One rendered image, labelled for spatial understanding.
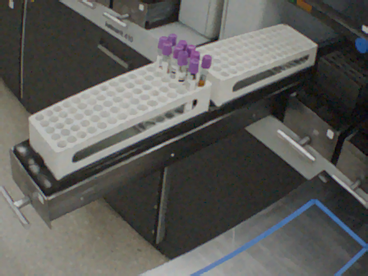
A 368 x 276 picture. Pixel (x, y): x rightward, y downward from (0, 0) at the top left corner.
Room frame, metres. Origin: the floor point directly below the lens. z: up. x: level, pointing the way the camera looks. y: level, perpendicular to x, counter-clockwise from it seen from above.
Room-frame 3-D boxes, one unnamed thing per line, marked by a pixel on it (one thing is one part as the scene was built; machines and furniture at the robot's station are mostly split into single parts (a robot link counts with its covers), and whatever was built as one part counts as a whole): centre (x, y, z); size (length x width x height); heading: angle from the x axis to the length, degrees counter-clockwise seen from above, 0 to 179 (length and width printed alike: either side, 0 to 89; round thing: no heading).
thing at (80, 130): (0.73, 0.10, 0.83); 0.30 x 0.10 x 0.06; 137
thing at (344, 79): (0.93, -0.28, 0.85); 0.12 x 0.02 x 0.06; 47
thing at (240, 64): (0.96, -0.11, 0.83); 0.30 x 0.10 x 0.06; 137
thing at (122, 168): (0.83, 0.01, 0.78); 0.73 x 0.14 x 0.09; 137
